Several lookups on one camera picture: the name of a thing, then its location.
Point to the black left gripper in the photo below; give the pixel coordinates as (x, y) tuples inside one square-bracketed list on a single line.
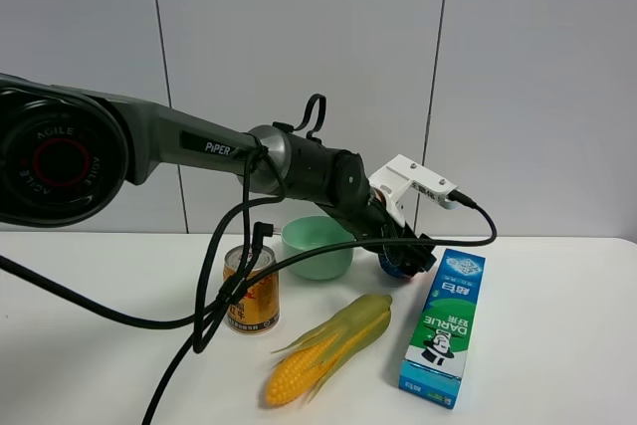
[(374, 222)]

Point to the rainbow coloured ball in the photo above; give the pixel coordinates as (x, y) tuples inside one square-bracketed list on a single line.
[(400, 267)]

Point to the dark grey Piper robot arm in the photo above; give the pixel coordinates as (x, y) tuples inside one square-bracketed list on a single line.
[(66, 152)]

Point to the green plastic bowl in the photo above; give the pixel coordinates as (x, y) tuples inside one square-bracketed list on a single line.
[(308, 233)]

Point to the Darlie toothpaste box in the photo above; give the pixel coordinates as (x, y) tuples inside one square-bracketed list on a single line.
[(434, 362)]

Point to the gold Red Bull can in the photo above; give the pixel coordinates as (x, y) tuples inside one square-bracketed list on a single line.
[(259, 310)]

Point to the toy corn cob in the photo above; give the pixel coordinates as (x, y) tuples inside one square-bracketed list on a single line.
[(317, 355)]

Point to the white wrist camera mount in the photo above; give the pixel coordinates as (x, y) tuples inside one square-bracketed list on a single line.
[(394, 179)]

